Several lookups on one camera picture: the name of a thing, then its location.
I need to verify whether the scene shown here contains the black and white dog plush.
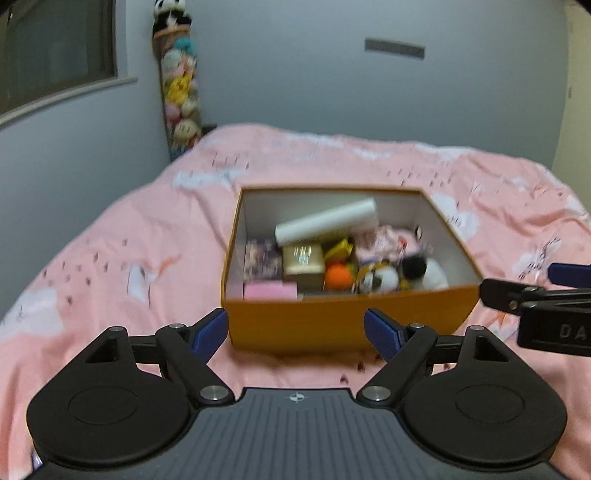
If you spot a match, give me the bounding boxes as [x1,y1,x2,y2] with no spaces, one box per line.
[399,255,450,291]

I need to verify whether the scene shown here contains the window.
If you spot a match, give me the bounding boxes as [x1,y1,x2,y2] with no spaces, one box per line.
[0,0,139,128]

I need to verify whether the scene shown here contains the pink box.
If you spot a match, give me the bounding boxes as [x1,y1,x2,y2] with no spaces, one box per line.
[243,281,299,302]

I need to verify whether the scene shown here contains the pink fabric pouch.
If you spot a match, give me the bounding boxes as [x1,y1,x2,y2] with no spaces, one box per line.
[355,225,422,260]

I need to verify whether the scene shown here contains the brown fox plush toy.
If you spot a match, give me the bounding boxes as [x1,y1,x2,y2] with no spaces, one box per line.
[355,261,400,295]

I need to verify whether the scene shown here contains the pink printed blanket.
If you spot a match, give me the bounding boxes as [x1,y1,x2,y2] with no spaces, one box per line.
[0,122,591,480]

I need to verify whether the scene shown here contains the hanging column of plush toys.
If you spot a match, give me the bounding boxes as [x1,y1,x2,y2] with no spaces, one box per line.
[152,0,204,160]

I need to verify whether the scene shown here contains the purple printed box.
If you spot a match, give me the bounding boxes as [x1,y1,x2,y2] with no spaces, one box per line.
[243,240,283,283]

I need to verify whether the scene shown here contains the grey wall plate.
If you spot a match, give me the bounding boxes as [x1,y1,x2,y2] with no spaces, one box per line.
[365,38,426,60]

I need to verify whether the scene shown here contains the gold box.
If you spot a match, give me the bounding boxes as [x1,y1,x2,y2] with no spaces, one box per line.
[281,244,326,291]

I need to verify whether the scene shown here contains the white paper roll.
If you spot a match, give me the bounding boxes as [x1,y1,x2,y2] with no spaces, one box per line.
[274,198,378,246]

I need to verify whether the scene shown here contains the orange ball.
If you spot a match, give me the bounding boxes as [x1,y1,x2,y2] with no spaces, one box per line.
[324,263,356,292]

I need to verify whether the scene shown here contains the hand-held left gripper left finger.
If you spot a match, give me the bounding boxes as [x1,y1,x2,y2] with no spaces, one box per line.
[76,308,232,407]

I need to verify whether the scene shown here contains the yellow packet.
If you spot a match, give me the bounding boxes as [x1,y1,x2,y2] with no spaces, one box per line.
[323,237,356,267]

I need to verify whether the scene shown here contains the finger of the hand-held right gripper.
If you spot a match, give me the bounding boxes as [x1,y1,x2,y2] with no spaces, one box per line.
[549,263,591,289]
[479,278,591,315]

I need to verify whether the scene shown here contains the yellow cardboard box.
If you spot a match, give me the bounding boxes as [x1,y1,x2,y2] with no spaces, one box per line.
[221,184,483,354]

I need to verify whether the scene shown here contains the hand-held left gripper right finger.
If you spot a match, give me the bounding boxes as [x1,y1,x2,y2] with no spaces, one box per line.
[360,308,514,407]

